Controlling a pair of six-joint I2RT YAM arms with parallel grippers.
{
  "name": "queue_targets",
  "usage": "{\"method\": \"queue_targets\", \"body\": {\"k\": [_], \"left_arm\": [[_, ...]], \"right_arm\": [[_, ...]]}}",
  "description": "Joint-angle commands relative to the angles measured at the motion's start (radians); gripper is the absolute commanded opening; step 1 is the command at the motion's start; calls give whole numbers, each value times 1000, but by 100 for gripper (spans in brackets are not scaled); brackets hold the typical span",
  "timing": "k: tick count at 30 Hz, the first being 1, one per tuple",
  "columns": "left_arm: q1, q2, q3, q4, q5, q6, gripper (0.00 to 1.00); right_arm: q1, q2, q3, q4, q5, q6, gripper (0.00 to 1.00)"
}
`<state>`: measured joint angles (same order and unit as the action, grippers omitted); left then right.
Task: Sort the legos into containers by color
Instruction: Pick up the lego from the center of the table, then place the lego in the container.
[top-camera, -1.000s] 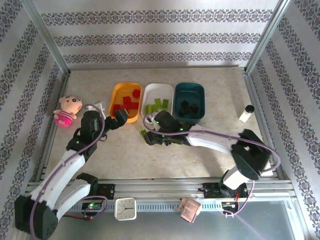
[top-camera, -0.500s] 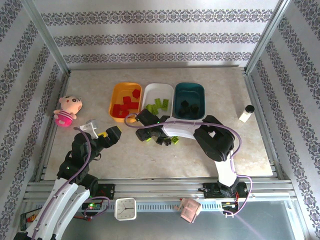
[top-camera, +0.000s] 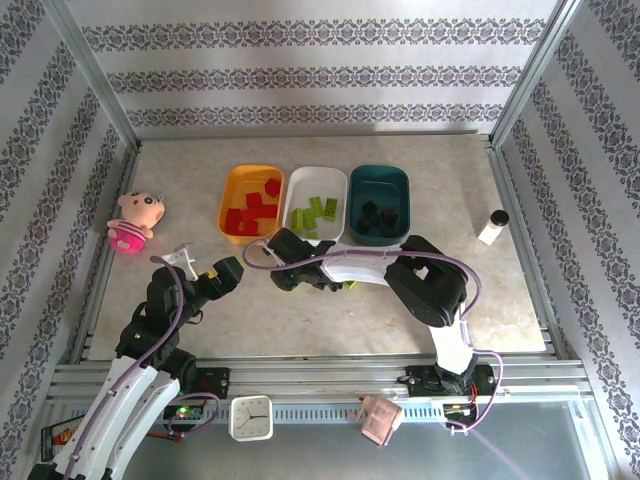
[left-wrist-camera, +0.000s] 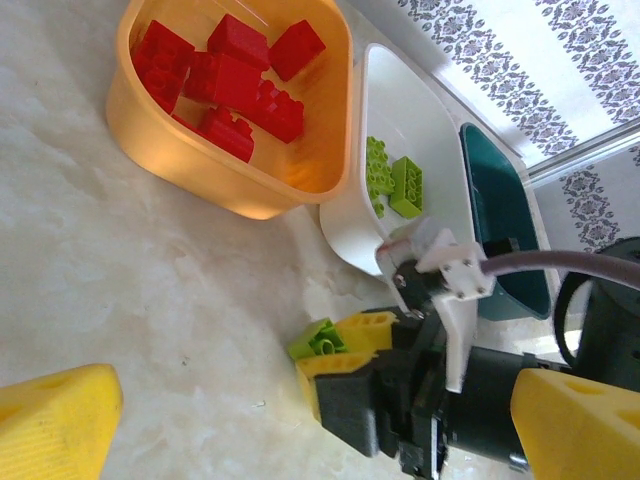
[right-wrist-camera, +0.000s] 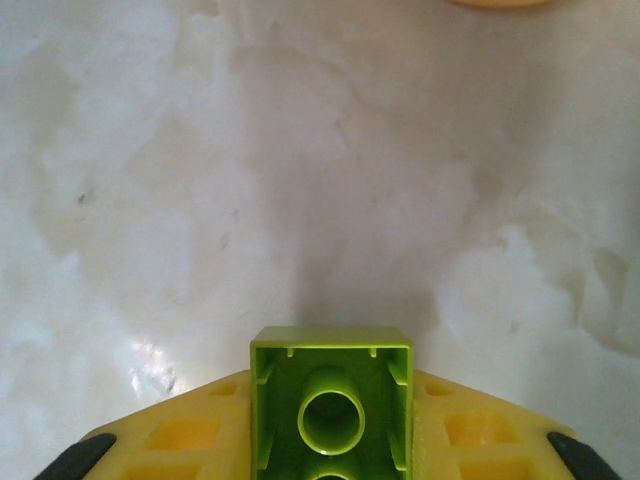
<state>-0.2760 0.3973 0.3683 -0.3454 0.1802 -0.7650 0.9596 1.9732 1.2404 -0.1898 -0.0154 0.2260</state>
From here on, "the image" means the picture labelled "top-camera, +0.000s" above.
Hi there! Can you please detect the white plastic container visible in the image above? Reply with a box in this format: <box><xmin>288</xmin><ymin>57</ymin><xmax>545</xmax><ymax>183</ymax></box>
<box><xmin>282</xmin><ymin>165</ymin><xmax>350</xmax><ymax>246</ymax></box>

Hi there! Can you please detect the orange plastic container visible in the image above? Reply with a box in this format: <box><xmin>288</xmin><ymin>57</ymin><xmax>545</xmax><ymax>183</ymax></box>
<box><xmin>217</xmin><ymin>164</ymin><xmax>285</xmax><ymax>246</ymax></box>

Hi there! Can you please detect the pink plush doll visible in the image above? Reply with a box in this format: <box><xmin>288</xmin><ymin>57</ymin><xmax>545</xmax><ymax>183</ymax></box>
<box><xmin>107</xmin><ymin>189</ymin><xmax>167</xmax><ymax>256</ymax></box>

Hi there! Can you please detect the teal plastic container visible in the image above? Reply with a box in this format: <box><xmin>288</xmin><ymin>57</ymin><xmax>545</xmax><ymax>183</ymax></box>
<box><xmin>347</xmin><ymin>164</ymin><xmax>411</xmax><ymax>246</ymax></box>

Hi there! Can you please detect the circuit board with green LED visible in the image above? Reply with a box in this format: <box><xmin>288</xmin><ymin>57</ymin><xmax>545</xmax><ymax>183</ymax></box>
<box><xmin>164</xmin><ymin>402</ymin><xmax>206</xmax><ymax>421</ymax></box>

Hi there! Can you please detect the white square clock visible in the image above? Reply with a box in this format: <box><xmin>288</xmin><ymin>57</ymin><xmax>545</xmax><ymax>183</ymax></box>
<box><xmin>228</xmin><ymin>394</ymin><xmax>275</xmax><ymax>444</ymax></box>

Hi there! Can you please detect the black card with red print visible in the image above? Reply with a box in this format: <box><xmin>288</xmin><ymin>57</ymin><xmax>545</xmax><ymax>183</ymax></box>
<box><xmin>39</xmin><ymin>424</ymin><xmax>84</xmax><ymax>466</ymax></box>

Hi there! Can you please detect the pink crank pencil sharpener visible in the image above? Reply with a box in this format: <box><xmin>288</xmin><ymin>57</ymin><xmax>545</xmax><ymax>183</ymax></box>
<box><xmin>349</xmin><ymin>394</ymin><xmax>405</xmax><ymax>445</ymax></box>

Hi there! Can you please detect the white bottle with black cap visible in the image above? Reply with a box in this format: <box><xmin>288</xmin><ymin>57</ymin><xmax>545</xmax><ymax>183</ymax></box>
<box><xmin>477</xmin><ymin>209</ymin><xmax>511</xmax><ymax>246</ymax></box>

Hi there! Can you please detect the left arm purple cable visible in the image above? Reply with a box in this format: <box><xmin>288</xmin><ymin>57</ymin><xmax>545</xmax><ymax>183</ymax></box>
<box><xmin>59</xmin><ymin>254</ymin><xmax>221</xmax><ymax>480</ymax></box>

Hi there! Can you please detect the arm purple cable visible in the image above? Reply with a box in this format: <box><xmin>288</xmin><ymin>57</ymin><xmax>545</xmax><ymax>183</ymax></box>
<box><xmin>242</xmin><ymin>238</ymin><xmax>504</xmax><ymax>436</ymax></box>
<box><xmin>59</xmin><ymin>254</ymin><xmax>221</xmax><ymax>480</ymax></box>

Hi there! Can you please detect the aluminium side rail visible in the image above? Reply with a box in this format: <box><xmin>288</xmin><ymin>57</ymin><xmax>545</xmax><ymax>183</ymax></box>
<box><xmin>484</xmin><ymin>142</ymin><xmax>579</xmax><ymax>364</ymax></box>
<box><xmin>67</xmin><ymin>142</ymin><xmax>144</xmax><ymax>364</ymax></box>

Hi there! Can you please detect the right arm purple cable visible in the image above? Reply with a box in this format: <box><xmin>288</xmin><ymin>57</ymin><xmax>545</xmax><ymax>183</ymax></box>
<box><xmin>242</xmin><ymin>238</ymin><xmax>504</xmax><ymax>436</ymax></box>

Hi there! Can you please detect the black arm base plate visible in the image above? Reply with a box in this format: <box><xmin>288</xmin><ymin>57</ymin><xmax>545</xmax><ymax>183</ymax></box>
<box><xmin>404</xmin><ymin>364</ymin><xmax>501</xmax><ymax>401</ymax></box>
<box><xmin>197</xmin><ymin>367</ymin><xmax>231</xmax><ymax>401</ymax></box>

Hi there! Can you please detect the wide aluminium base rail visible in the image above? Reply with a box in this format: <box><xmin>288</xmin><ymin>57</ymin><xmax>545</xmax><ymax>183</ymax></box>
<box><xmin>47</xmin><ymin>354</ymin><xmax>589</xmax><ymax>401</ymax></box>

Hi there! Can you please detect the grey slotted cable duct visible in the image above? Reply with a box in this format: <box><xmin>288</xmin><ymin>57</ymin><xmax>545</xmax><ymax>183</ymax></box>
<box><xmin>112</xmin><ymin>402</ymin><xmax>454</xmax><ymax>426</ymax></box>

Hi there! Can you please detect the aluminium frame post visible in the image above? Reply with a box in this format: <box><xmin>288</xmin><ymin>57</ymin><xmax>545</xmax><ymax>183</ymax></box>
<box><xmin>42</xmin><ymin>0</ymin><xmax>141</xmax><ymax>151</ymax></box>
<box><xmin>489</xmin><ymin>0</ymin><xmax>589</xmax><ymax>149</ymax></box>

